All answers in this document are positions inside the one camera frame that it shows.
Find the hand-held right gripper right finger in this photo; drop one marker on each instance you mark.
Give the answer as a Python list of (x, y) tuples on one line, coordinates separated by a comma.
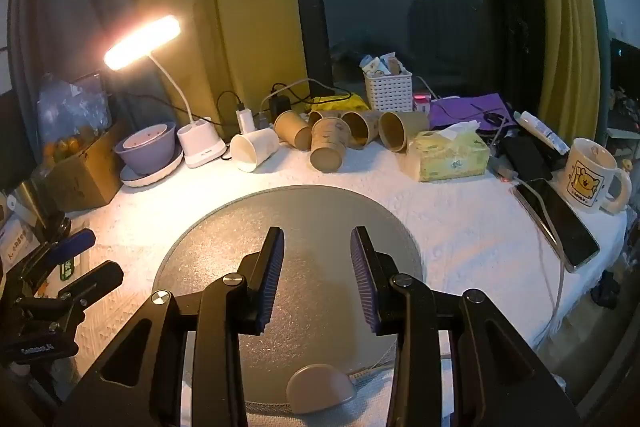
[(364, 279)]

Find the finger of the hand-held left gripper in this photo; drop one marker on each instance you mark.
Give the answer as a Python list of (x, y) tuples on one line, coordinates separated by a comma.
[(97, 276), (75, 241)]

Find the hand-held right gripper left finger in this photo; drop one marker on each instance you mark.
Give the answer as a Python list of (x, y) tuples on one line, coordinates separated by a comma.
[(270, 279)]

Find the white paper cup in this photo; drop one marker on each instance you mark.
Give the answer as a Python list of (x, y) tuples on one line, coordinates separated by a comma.
[(254, 150)]

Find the brown paper cup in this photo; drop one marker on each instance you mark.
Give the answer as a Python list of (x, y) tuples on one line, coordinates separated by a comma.
[(362, 125), (400, 129), (292, 129), (320, 113), (327, 146)]

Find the cardboard box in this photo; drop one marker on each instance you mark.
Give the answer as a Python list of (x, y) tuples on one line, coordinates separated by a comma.
[(82, 174)]

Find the round grey mat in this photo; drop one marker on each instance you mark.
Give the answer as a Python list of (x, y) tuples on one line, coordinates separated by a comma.
[(310, 217)]

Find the white plate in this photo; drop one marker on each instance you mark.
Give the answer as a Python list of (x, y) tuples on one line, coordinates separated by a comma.
[(150, 174)]

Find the pink dome-shaped object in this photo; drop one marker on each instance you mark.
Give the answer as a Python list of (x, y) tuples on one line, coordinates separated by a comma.
[(320, 389)]

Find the purple bowl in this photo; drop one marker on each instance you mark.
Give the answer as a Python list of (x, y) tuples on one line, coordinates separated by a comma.
[(147, 144)]

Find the white tablecloth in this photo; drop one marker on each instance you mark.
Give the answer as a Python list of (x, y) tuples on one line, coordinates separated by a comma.
[(475, 232)]

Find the blue plastic bag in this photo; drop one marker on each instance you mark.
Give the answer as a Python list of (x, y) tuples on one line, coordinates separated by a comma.
[(75, 106)]

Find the green tissue pack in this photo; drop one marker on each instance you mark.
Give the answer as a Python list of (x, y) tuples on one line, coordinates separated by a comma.
[(447, 155)]

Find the white desk lamp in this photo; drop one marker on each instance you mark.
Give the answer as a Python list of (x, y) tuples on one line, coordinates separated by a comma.
[(199, 146)]

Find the white charger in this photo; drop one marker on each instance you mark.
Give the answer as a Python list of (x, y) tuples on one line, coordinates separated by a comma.
[(245, 118)]

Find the black charger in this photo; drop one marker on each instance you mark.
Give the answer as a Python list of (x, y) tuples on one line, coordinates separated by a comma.
[(280, 105)]

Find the yellow plastic bag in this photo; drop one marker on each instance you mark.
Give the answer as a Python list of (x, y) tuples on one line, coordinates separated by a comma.
[(340, 100)]

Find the small pink box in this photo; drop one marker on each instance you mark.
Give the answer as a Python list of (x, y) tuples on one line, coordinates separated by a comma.
[(422, 102)]

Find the white plastic basket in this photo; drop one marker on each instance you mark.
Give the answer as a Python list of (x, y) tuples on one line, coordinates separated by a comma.
[(387, 91)]

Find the purple cloth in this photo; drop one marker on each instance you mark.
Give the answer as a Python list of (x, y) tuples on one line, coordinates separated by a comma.
[(467, 112)]

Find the black smartphone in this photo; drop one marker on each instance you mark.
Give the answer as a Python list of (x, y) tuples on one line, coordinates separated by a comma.
[(557, 222)]

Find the black power bank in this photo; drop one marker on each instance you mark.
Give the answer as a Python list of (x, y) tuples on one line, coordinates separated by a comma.
[(525, 157)]

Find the snack packets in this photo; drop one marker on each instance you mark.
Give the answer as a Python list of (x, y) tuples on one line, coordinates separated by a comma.
[(382, 63)]

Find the white tube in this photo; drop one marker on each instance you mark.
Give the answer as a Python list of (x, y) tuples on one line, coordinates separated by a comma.
[(542, 133)]

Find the grey curtain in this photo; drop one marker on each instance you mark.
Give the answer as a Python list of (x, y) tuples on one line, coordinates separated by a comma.
[(60, 7)]

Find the white mug with yellow cartoon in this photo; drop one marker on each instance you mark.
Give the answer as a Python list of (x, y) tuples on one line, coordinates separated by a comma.
[(590, 177)]

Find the yellow curtain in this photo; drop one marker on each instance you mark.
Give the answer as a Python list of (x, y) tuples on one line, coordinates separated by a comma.
[(562, 32), (215, 7)]

